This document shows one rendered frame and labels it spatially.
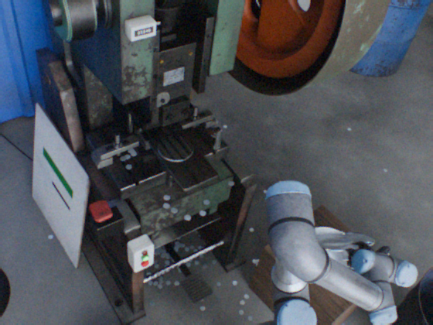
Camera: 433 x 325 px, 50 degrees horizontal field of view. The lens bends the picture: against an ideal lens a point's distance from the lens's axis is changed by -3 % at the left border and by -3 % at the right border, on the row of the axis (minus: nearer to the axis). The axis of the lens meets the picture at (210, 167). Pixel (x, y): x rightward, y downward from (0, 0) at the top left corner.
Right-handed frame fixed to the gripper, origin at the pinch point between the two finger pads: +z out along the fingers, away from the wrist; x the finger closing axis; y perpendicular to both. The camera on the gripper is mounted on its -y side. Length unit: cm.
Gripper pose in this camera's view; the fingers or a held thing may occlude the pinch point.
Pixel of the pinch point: (349, 248)
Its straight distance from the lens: 182.1
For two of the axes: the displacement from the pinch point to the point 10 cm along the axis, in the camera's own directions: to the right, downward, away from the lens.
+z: -2.9, -0.6, 9.5
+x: 1.4, 9.9, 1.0
